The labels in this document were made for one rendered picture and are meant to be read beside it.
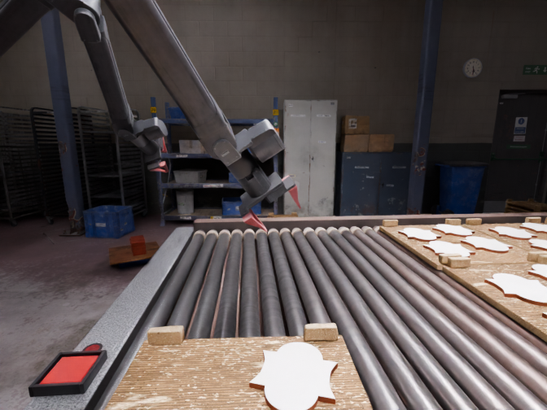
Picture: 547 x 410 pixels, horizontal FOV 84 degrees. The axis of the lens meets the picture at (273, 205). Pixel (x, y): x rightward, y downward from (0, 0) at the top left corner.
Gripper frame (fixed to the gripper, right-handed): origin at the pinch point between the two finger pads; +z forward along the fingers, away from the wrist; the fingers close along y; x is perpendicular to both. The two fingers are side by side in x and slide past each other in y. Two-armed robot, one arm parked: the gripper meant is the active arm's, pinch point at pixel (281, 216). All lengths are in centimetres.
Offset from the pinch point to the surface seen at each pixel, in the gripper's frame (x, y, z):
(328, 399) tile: -39.6, -6.2, 2.9
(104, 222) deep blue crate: 334, -221, 59
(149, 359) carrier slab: -25.9, -28.4, -8.0
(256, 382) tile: -35.0, -13.8, -1.5
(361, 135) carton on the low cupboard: 375, 148, 194
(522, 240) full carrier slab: 7, 62, 69
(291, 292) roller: -7.9, -8.5, 14.4
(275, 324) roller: -19.3, -12.2, 8.0
